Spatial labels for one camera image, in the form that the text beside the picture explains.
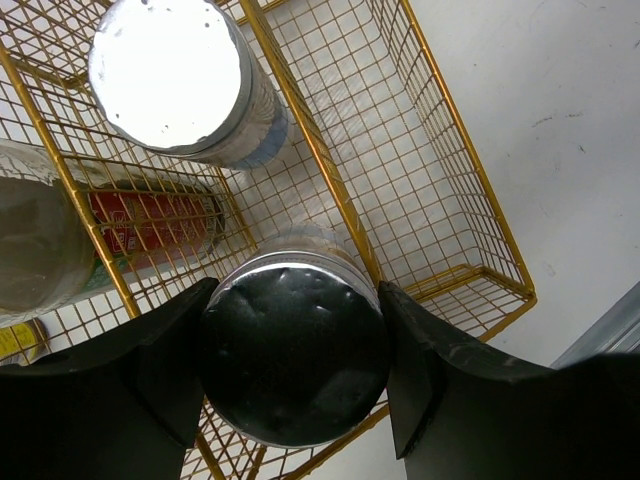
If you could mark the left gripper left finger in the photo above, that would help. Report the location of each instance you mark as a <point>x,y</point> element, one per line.
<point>123,405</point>

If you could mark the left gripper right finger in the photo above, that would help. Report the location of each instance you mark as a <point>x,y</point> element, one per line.
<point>462,409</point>

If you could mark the white jar silver lid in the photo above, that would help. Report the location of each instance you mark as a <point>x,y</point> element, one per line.
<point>293,350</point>
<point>180,79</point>

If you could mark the dark sauce bottle red label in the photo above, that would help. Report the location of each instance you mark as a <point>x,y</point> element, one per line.
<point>75,240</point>

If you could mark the aluminium table rail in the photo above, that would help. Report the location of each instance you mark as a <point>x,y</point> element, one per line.
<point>615,332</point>

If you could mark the gold wire mesh organizer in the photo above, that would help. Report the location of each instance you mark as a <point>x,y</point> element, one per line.
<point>378,153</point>

